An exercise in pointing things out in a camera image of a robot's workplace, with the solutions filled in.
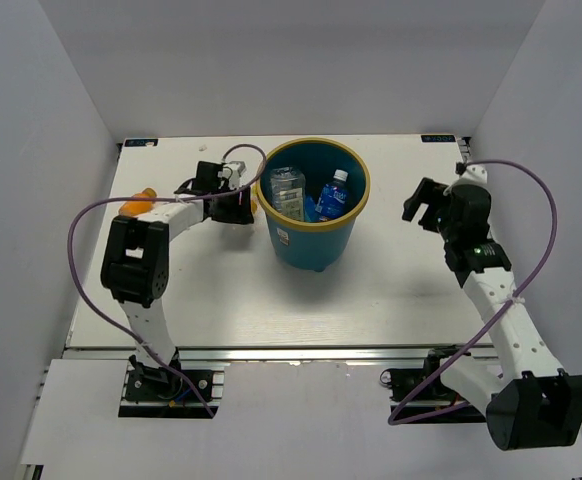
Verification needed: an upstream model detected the clear white label bottle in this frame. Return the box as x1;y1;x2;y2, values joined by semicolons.
270;166;306;221

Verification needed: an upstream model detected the blue label clear bottle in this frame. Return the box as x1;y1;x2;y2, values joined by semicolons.
315;169;348;222

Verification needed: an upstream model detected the clear blue cap bottle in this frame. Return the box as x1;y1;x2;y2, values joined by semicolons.
304;194;320;223

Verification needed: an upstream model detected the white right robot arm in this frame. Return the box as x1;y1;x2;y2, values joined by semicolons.
402;178;582;451

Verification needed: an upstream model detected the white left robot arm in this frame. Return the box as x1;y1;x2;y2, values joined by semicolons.
100;161;254;399

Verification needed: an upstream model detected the teal plastic bin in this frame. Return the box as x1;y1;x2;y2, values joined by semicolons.
256;138;371;272

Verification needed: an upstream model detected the small yellow cap bottle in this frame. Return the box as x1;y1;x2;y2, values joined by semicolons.
250;186;259;215

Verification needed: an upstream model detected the blue corner sticker right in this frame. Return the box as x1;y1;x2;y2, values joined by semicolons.
420;134;456;143

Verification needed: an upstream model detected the blue corner sticker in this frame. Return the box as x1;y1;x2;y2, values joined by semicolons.
420;134;456;143
123;138;158;148

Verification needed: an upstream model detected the orange juice bottle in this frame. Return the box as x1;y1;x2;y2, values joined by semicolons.
118;187;157;217

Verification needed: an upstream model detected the blue corner sticker left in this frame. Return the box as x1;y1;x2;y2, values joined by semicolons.
123;138;158;148

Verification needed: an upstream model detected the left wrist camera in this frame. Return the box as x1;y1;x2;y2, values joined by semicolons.
218;161;247;191

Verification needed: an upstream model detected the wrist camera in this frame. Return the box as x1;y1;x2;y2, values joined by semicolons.
443;162;488;196
218;161;247;191

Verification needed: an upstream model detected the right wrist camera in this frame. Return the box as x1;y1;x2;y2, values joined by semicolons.
443;162;488;196

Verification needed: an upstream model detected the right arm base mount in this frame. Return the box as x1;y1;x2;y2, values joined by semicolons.
380;349;487;426

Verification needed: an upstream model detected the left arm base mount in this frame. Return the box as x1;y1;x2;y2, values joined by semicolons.
118;355;223;419

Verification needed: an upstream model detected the aluminium rail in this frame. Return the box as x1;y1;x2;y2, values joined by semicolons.
61;345;498;363

